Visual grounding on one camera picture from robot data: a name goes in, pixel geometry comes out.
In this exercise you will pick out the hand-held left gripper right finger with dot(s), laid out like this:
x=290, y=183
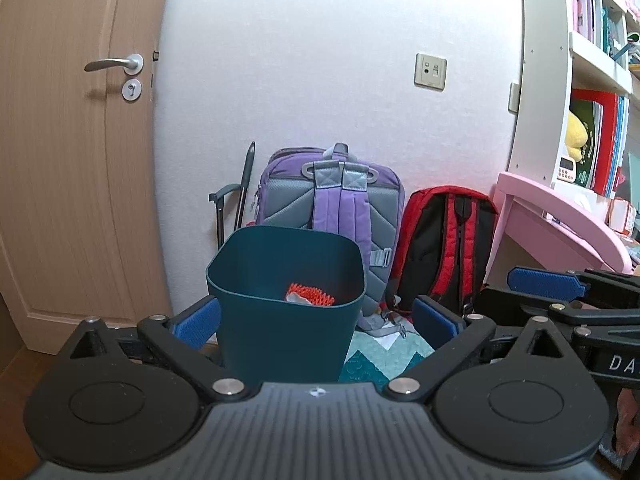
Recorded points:
x=435, y=320

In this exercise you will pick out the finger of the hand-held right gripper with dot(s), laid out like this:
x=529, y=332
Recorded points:
x=515, y=305
x=545, y=282

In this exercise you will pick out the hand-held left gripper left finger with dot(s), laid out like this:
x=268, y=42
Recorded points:
x=195, y=322

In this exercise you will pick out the dark teal plastic bin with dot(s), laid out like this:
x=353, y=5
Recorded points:
x=280, y=340

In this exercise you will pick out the person's right hand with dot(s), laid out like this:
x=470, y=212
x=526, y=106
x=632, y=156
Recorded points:
x=630, y=420

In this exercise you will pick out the red black backpack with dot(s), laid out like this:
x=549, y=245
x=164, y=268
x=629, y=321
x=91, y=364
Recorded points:
x=440, y=250

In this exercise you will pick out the pink desk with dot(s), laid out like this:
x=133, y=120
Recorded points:
x=540, y=210

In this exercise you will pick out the zigzag quilted blanket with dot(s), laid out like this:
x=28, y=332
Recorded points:
x=370, y=360

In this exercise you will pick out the white tissue box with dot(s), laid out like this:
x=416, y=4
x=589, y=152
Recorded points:
x=580, y=200

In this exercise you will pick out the pink white box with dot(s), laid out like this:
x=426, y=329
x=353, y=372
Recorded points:
x=622, y=215

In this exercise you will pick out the white digital timer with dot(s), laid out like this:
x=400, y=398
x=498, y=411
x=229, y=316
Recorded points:
x=566, y=169

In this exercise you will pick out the orange ridged wrapper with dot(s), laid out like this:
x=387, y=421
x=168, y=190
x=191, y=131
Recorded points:
x=312, y=295

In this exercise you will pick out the dark green book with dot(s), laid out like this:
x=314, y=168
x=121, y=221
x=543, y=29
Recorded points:
x=590, y=160

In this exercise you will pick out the yellow plush toy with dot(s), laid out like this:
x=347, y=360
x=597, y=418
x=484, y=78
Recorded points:
x=576, y=135

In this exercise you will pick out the grey pole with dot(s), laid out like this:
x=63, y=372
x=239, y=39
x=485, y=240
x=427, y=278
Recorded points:
x=246, y=180

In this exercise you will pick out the purple grey backpack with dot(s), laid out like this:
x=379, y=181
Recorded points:
x=330, y=210

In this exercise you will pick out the row of books and folders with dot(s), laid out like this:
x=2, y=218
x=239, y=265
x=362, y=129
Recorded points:
x=607, y=130

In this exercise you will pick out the light wooden door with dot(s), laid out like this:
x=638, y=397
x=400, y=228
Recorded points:
x=60, y=185

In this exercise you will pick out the white bookshelf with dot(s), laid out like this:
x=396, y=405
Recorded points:
x=540, y=60

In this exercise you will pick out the silver door lock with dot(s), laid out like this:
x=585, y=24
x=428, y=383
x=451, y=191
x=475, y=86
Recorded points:
x=131, y=90

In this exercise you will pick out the teal books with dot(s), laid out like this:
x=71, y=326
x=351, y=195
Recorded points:
x=612, y=30

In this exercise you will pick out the pink books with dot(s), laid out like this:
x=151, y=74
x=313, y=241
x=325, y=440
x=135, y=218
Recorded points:
x=585, y=15

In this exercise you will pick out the grey wall plate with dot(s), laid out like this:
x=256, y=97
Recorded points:
x=515, y=98

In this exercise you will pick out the beige wall socket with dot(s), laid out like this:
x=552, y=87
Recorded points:
x=430, y=71

